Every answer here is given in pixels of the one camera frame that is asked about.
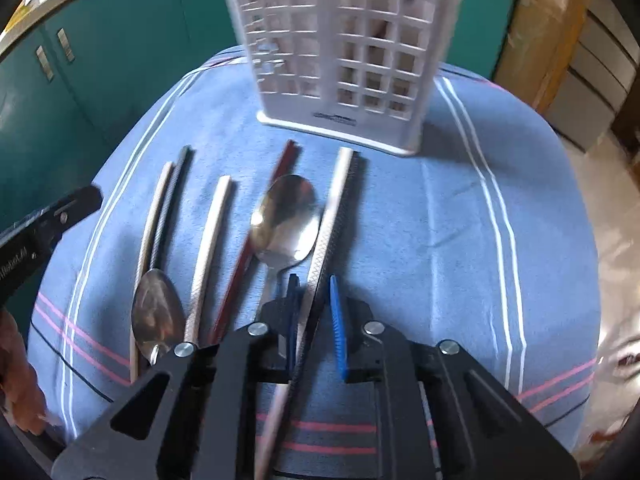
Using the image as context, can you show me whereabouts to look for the white plastic utensil basket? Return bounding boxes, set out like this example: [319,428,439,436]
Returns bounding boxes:
[215,0,469,157]

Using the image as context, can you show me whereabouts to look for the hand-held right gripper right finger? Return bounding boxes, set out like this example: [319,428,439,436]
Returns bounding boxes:
[327,275,581,480]

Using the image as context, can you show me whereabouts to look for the metal cabinet handle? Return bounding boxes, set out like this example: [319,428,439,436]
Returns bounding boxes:
[56,28,76,62]
[35,46,55,82]

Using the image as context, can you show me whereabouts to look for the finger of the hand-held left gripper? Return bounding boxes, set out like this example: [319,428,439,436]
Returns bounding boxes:
[27,185,104,246]

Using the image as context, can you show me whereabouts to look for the person's left hand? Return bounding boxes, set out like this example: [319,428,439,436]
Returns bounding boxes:
[0,309,48,436]

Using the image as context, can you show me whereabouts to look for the white chopstick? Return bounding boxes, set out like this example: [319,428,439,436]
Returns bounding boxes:
[183,175,235,347]
[129,161,174,382]

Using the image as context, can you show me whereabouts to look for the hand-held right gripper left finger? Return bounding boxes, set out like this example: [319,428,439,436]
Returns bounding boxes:
[52,274,311,480]

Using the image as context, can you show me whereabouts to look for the long metal chopstick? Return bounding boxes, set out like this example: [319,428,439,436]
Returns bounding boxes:
[252,146,355,480]

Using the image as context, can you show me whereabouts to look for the small steel spoon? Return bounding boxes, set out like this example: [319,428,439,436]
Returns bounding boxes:
[131,268,187,367]

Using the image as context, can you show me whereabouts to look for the wooden framed glass door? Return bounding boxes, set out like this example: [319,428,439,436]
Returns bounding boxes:
[492,0,591,111]

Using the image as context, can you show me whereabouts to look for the blue striped tablecloth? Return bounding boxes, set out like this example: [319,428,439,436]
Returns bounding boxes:
[27,45,601,480]

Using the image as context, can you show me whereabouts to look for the large steel spoon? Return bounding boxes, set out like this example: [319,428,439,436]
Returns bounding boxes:
[249,174,322,323]

